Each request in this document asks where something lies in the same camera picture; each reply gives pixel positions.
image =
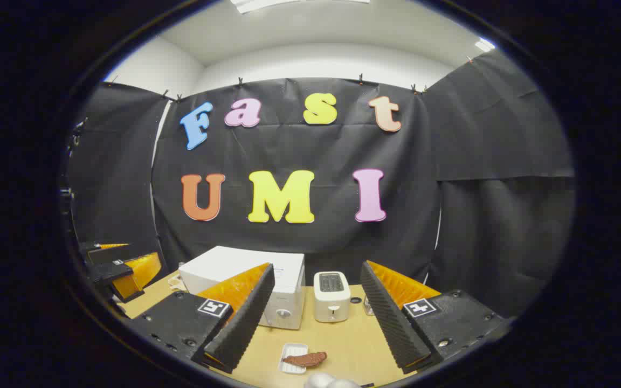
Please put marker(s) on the ceiling light panel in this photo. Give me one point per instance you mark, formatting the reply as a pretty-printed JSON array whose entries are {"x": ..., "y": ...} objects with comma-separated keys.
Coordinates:
[
  {"x": 289, "y": 3},
  {"x": 484, "y": 44}
]

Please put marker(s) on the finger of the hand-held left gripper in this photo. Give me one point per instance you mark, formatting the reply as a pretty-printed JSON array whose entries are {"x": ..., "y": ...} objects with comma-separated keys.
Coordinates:
[
  {"x": 107, "y": 272},
  {"x": 119, "y": 254}
]

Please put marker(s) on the cream toaster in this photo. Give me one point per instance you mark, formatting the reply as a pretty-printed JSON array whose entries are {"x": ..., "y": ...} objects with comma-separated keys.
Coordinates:
[{"x": 332, "y": 302}]

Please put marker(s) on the black backdrop cloth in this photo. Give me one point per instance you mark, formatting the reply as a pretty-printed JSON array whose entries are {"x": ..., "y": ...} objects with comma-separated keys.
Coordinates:
[{"x": 332, "y": 145}]

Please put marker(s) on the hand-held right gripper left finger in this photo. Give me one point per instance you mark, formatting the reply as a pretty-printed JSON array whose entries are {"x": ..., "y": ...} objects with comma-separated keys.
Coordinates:
[{"x": 246, "y": 318}]

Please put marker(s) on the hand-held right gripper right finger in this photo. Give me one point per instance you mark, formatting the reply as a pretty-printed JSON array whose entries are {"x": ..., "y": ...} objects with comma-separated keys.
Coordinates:
[{"x": 391, "y": 318}]

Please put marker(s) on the white divided bean dish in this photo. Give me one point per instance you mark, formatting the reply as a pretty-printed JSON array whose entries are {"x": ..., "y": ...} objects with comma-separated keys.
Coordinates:
[{"x": 177, "y": 283}]

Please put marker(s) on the brown meat slice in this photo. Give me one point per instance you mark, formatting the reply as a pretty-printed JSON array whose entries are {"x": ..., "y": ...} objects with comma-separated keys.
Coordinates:
[{"x": 305, "y": 359}]

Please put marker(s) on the white rounded lump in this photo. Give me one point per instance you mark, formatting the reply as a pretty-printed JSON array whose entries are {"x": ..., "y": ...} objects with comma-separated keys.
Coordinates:
[{"x": 321, "y": 380}]

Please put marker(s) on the small white plastic tray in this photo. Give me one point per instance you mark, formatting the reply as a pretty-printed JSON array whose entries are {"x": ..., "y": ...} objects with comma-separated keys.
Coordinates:
[{"x": 291, "y": 350}]

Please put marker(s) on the white microwave oven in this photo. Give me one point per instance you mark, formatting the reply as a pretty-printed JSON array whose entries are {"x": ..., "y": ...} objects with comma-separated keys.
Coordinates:
[{"x": 224, "y": 264}]

